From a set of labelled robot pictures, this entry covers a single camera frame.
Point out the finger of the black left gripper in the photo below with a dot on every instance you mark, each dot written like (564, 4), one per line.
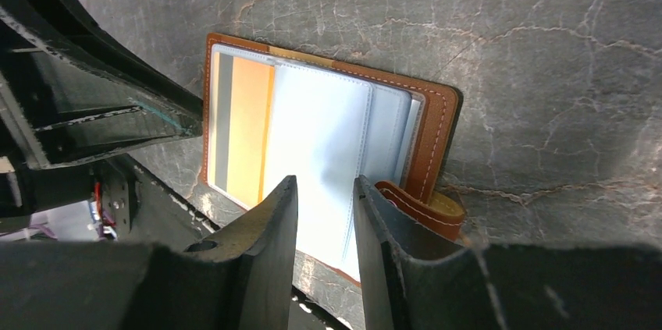
(71, 94)

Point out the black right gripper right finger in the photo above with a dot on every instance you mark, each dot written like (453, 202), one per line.
(413, 278)

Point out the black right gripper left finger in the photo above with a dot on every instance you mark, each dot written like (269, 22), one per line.
(70, 285)

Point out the brown leather card holder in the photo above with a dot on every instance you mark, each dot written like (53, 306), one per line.
(331, 122)

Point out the gold credit card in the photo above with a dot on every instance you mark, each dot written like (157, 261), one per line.
(241, 104)

